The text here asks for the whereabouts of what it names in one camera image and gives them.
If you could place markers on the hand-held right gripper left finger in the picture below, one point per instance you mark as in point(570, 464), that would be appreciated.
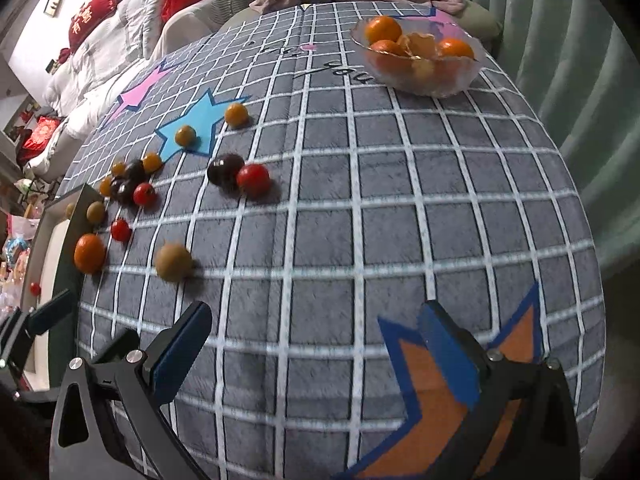
point(177, 355)

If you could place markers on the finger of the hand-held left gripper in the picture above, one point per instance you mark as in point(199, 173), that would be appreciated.
point(50, 311)

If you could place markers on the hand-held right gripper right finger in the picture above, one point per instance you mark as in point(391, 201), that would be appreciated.
point(447, 355)

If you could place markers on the red cherry tomato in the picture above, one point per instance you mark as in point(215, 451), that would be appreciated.
point(35, 288)
point(144, 194)
point(120, 230)
point(253, 179)

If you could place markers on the white rectangular tray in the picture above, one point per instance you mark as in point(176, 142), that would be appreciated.
point(52, 260)

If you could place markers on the orange mandarin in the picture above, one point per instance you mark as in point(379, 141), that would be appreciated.
point(382, 28)
point(90, 253)
point(387, 51)
point(455, 48)

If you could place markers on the dark purple plum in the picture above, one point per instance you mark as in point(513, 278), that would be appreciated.
point(224, 170)

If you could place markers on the yellow cherry tomato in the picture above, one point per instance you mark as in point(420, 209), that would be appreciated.
point(118, 168)
point(236, 114)
point(152, 162)
point(185, 135)
point(105, 186)

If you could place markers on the pile of snack packets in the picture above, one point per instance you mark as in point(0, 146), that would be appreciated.
point(17, 255)

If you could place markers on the dark purple cherry tomato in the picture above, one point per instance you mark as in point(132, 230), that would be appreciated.
point(135, 170)
point(123, 190)

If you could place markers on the grey grid star-print blanket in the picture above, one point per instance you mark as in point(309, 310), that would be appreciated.
point(350, 210)

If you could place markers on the white covered sofa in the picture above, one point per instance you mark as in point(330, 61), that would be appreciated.
point(100, 70)

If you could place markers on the clear glass bowl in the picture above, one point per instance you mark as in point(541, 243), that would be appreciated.
point(435, 80)

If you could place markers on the pale green curtain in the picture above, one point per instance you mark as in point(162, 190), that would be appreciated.
point(575, 85)

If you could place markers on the red pillow with white print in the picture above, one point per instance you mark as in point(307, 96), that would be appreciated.
point(92, 10)

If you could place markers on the peeled mandarin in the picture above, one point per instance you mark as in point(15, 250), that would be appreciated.
point(420, 46)

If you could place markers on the pale green sofa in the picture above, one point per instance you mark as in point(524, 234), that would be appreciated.
point(482, 20)

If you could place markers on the framed wall picture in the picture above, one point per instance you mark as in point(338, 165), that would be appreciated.
point(52, 3)

